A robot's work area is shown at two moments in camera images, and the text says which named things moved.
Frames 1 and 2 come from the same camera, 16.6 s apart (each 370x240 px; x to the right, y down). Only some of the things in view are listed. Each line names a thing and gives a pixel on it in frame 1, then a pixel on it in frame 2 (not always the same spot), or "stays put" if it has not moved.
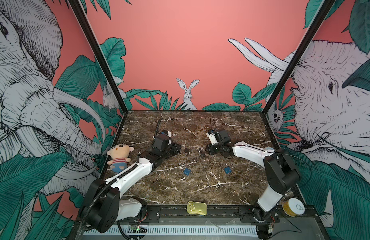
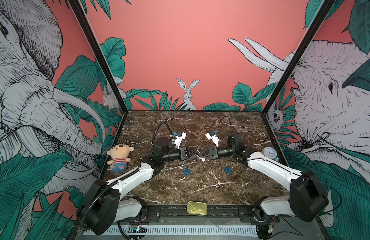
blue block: [187, 171] stays put
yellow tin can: [196, 208] stays put
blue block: [228, 170] stays put
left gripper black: [175, 146] to [183, 154]
